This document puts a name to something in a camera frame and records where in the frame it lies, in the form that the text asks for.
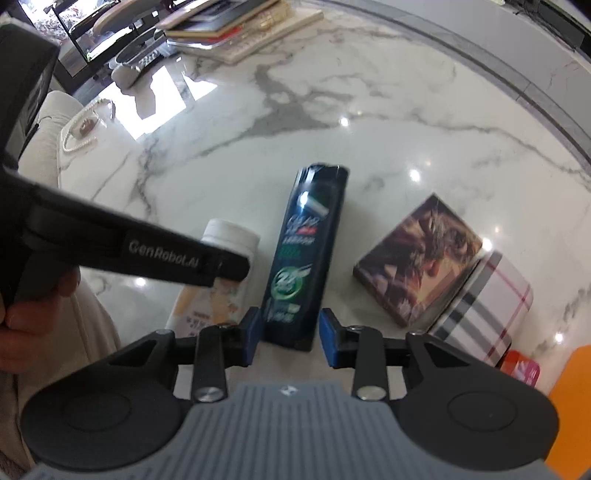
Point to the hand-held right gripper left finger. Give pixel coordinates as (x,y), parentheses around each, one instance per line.
(251,339)

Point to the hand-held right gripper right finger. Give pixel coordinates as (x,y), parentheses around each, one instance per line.
(328,341)

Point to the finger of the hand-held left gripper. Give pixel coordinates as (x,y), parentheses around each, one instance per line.
(231,267)

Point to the white bottle with orange label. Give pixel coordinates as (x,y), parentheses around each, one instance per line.
(231,235)

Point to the dark shampoo bottle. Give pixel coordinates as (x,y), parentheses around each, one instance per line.
(300,258)

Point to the plaid box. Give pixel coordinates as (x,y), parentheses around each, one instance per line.
(489,304)

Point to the orange box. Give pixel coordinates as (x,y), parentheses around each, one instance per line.
(575,397)

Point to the person's left hand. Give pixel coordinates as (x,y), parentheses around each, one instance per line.
(37,332)

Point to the beige sofa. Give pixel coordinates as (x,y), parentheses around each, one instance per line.
(46,134)

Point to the brown printed box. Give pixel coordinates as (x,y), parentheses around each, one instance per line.
(415,258)

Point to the person's beige trousers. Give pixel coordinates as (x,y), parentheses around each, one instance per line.
(55,387)

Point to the red and pink packet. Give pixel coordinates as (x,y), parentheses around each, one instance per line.
(519,371)

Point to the cream book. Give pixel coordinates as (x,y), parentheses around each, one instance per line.
(263,46)

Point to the dark cover book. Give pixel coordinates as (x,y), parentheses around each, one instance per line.
(231,16)

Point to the stack of books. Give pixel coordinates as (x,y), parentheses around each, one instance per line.
(286,21)

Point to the black frame glass table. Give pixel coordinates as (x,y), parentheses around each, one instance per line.
(97,32)

